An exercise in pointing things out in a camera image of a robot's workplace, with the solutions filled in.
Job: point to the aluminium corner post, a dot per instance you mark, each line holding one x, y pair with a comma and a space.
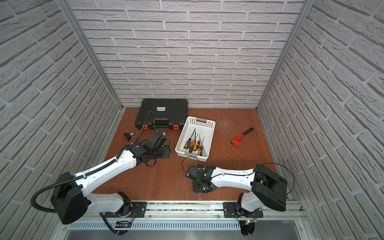
306, 8
83, 40

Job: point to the yellow handle screwdriver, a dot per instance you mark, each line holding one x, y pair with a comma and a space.
195, 143

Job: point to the black yellow long screwdriver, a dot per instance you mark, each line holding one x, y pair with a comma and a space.
188, 142

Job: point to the white perforated plastic bin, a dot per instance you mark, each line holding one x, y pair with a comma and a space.
204, 129

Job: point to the small black loose part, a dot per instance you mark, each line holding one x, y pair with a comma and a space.
129, 136

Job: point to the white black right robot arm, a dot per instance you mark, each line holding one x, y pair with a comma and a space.
265, 188

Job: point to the orange handle screwdriver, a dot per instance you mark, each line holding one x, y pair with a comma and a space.
194, 144

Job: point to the red pipe wrench black handle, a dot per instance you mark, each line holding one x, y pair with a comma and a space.
236, 141

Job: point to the orange black screwdriver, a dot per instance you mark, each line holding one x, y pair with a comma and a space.
192, 145
198, 145

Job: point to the clear handle tester screwdriver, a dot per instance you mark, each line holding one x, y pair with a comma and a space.
203, 151

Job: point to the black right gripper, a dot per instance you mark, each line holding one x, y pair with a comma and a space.
197, 191

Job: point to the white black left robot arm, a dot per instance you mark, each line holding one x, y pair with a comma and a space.
72, 196

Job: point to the aluminium corner post right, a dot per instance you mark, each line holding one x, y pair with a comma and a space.
306, 8

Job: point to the aluminium corner post left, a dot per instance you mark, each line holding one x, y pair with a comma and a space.
83, 40

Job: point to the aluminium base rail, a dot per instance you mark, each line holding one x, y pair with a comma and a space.
182, 215

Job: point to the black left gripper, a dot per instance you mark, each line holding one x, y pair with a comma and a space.
169, 150

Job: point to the black plastic tool case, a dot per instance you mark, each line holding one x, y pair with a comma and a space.
162, 114

